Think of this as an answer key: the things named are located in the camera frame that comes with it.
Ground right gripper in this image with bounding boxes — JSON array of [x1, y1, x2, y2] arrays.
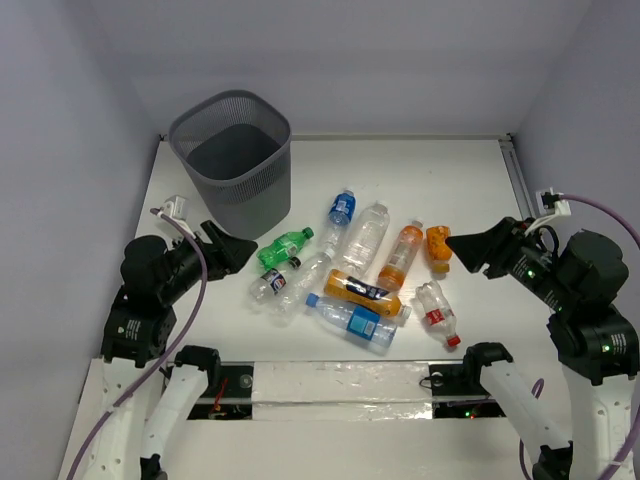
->
[[445, 213, 577, 307]]

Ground crushed orange bottle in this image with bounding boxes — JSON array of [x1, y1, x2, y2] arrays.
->
[[425, 225, 453, 275]]

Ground green soda bottle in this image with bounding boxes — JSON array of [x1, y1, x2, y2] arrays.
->
[[257, 227, 314, 270]]

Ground clear bottle red label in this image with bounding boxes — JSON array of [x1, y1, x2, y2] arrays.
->
[[415, 280, 461, 350]]

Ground tall orange juice bottle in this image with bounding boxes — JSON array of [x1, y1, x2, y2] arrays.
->
[[377, 218, 424, 291]]

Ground orange bottle dark label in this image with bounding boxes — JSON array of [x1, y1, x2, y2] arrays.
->
[[324, 269, 412, 322]]

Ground small blue label water bottle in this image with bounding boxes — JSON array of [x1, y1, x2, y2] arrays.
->
[[320, 188, 356, 250]]

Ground large clear water bottle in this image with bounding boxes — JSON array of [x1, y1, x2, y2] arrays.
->
[[338, 201, 390, 277]]

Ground blue cap water bottle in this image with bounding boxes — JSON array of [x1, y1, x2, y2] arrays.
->
[[305, 293, 397, 355]]

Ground clear bottle dark blue label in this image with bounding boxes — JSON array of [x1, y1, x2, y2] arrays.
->
[[249, 257, 301, 304]]

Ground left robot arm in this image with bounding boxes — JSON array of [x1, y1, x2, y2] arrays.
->
[[67, 214, 257, 479]]

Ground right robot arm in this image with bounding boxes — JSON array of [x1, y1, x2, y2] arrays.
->
[[446, 217, 639, 479]]

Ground grey mesh waste bin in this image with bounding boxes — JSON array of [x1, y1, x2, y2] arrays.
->
[[167, 89, 292, 240]]

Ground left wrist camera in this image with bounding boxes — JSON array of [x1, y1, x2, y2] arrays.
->
[[160, 195, 189, 221]]

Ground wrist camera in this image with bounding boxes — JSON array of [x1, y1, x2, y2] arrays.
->
[[160, 195, 189, 221], [534, 187, 571, 218]]

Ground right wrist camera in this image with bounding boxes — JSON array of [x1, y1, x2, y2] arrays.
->
[[534, 187, 571, 218]]

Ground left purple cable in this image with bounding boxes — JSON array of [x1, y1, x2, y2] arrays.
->
[[65, 207, 209, 480]]

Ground purple cable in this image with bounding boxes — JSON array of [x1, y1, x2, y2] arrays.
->
[[517, 193, 640, 480], [65, 207, 209, 480]]

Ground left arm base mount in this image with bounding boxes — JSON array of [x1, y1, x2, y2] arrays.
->
[[188, 363, 254, 420]]

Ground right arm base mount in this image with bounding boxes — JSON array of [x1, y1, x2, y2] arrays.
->
[[419, 363, 506, 420]]

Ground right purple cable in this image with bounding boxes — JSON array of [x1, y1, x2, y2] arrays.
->
[[517, 193, 640, 480]]

